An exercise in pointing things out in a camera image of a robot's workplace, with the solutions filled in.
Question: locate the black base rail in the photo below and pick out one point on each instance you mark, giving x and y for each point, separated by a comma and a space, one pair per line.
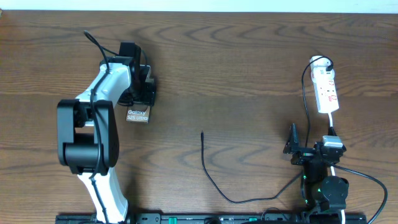
156, 218

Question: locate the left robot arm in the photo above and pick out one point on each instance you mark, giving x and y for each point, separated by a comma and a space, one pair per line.
87, 133

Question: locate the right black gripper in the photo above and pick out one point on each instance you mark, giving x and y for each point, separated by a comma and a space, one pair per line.
291, 147

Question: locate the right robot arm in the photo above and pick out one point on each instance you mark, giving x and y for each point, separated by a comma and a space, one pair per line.
324, 194

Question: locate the white power strip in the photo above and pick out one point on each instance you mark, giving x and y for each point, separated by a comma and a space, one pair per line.
322, 75

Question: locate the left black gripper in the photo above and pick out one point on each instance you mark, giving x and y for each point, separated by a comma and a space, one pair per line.
148, 98

